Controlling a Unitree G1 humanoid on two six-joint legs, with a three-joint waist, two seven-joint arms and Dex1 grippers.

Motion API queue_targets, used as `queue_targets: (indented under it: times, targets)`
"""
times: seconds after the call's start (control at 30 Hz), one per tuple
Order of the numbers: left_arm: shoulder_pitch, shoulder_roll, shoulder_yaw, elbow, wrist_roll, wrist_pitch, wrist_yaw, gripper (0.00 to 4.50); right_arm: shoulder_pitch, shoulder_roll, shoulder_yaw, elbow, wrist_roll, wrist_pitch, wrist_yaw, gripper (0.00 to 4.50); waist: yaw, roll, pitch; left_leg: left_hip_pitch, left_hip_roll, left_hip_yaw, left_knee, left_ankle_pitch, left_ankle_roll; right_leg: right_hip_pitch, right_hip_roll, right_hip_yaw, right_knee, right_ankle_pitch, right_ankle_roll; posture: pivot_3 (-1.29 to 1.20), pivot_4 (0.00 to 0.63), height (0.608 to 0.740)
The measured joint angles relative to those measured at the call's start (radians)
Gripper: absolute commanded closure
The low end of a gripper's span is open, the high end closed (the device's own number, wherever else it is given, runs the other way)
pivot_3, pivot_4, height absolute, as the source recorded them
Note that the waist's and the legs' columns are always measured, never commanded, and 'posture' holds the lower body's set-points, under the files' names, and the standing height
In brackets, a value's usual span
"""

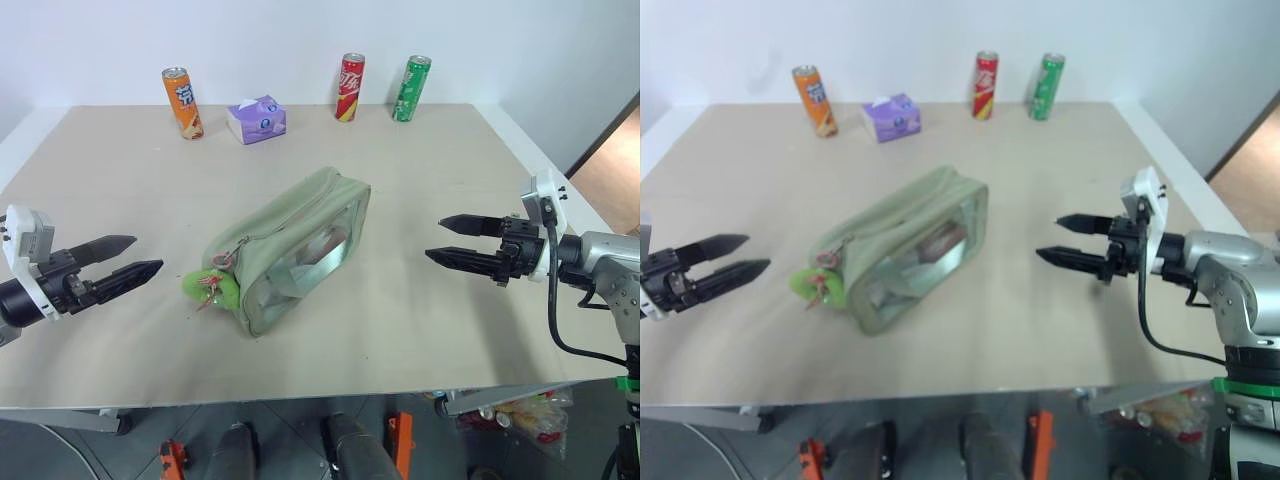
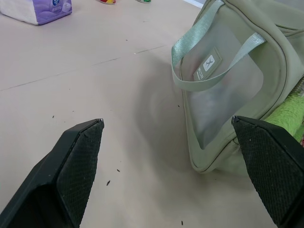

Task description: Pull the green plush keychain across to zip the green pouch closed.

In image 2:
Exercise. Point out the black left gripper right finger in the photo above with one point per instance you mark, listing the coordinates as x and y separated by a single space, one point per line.
268 171

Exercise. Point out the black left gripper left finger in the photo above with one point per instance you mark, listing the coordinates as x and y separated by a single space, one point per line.
59 180

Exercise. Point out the bright green towel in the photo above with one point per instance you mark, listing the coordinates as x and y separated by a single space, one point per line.
288 114

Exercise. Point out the purple tissue pack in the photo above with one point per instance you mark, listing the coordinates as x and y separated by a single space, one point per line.
38 10

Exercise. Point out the red and yellow object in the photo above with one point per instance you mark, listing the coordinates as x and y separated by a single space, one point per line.
107 1

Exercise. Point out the green and white object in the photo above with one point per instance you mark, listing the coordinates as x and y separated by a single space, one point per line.
143 1

